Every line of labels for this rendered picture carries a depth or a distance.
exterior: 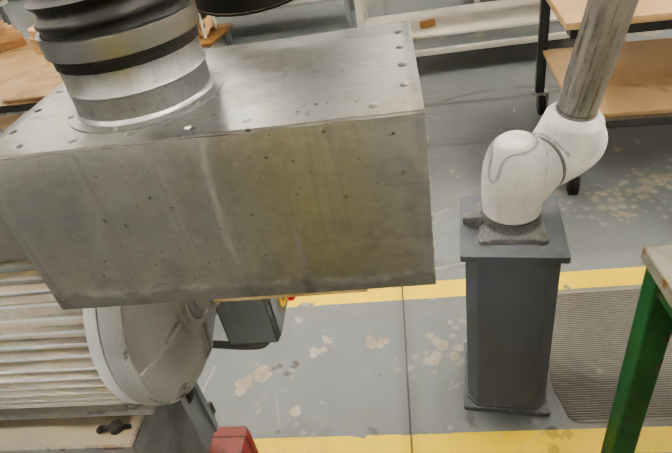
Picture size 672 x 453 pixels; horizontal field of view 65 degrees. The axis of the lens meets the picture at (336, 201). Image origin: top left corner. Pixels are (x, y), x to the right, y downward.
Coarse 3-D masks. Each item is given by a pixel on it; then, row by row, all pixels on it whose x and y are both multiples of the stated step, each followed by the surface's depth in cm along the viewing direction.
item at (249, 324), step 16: (224, 304) 92; (240, 304) 92; (256, 304) 91; (272, 304) 93; (224, 320) 94; (240, 320) 94; (256, 320) 94; (272, 320) 94; (240, 336) 96; (256, 336) 96; (272, 336) 96
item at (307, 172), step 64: (256, 64) 41; (320, 64) 39; (384, 64) 37; (64, 128) 37; (192, 128) 34; (256, 128) 32; (320, 128) 32; (384, 128) 31; (0, 192) 36; (64, 192) 36; (128, 192) 35; (192, 192) 35; (256, 192) 35; (320, 192) 34; (384, 192) 34; (64, 256) 39; (128, 256) 39; (192, 256) 38; (256, 256) 38; (320, 256) 38; (384, 256) 37
